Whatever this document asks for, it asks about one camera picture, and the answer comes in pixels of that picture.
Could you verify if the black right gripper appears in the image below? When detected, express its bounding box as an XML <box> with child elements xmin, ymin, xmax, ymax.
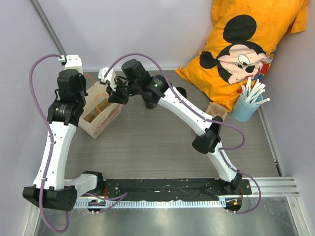
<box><xmin>106</xmin><ymin>77</ymin><xmax>140</xmax><ymax>106</ymax></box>

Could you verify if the printed paper takeout bag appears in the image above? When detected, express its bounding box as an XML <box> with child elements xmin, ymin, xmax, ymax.
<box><xmin>78</xmin><ymin>73</ymin><xmax>122</xmax><ymax>139</ymax></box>

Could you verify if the black coffee cup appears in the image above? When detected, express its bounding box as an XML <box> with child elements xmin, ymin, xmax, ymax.
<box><xmin>144</xmin><ymin>100</ymin><xmax>157</xmax><ymax>109</ymax></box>
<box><xmin>176</xmin><ymin>87</ymin><xmax>187</xmax><ymax>98</ymax></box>

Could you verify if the brown pulp cup carrier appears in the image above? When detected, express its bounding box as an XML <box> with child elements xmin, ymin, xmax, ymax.
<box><xmin>83</xmin><ymin>99</ymin><xmax>110</xmax><ymax>123</ymax></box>
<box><xmin>206</xmin><ymin>103</ymin><xmax>227</xmax><ymax>120</ymax></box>

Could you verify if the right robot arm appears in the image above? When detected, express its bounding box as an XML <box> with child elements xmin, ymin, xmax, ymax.
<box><xmin>99</xmin><ymin>59</ymin><xmax>242</xmax><ymax>194</ymax></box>

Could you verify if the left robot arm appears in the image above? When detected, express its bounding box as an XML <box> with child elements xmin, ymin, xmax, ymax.
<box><xmin>22</xmin><ymin>69</ymin><xmax>105</xmax><ymax>211</ymax></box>

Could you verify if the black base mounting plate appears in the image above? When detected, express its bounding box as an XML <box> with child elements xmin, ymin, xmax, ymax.
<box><xmin>90</xmin><ymin>178</ymin><xmax>252</xmax><ymax>202</ymax></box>

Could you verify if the blue straw holder cup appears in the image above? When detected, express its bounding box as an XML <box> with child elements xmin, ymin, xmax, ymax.
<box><xmin>232</xmin><ymin>94</ymin><xmax>261</xmax><ymax>121</ymax></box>

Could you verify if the orange Mickey Mouse pillow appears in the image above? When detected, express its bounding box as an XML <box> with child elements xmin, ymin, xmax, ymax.
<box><xmin>177</xmin><ymin>0</ymin><xmax>308</xmax><ymax>112</ymax></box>

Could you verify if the white wrapped straws bundle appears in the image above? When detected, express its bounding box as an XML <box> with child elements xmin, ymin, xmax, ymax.
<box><xmin>240</xmin><ymin>77</ymin><xmax>270</xmax><ymax>105</ymax></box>

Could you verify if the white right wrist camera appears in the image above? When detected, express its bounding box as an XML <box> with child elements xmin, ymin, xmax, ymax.
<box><xmin>98</xmin><ymin>67</ymin><xmax>116</xmax><ymax>91</ymax></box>

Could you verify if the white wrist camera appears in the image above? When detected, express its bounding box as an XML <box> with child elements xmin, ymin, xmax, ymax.
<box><xmin>98</xmin><ymin>67</ymin><xmax>116</xmax><ymax>91</ymax></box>
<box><xmin>58</xmin><ymin>55</ymin><xmax>83</xmax><ymax>74</ymax></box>

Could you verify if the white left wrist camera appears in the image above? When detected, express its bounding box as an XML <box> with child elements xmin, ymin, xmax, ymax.
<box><xmin>58</xmin><ymin>55</ymin><xmax>83</xmax><ymax>74</ymax></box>

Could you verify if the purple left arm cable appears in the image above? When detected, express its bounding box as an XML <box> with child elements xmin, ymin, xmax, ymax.
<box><xmin>29</xmin><ymin>54</ymin><xmax>128</xmax><ymax>233</ymax></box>

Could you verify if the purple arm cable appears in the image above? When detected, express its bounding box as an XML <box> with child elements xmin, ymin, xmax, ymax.
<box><xmin>29</xmin><ymin>54</ymin><xmax>128</xmax><ymax>233</ymax></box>
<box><xmin>104</xmin><ymin>52</ymin><xmax>262</xmax><ymax>215</ymax></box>

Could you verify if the aluminium corner frame post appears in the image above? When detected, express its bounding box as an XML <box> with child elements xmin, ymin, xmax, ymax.
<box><xmin>29</xmin><ymin>0</ymin><xmax>66</xmax><ymax>55</ymax></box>

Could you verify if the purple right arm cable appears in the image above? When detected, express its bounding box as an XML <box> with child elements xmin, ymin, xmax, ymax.
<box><xmin>104</xmin><ymin>52</ymin><xmax>262</xmax><ymax>215</ymax></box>

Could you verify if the white slotted cable duct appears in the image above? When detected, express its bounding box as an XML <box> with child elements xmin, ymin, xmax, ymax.
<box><xmin>74</xmin><ymin>198</ymin><xmax>226</xmax><ymax>209</ymax></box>

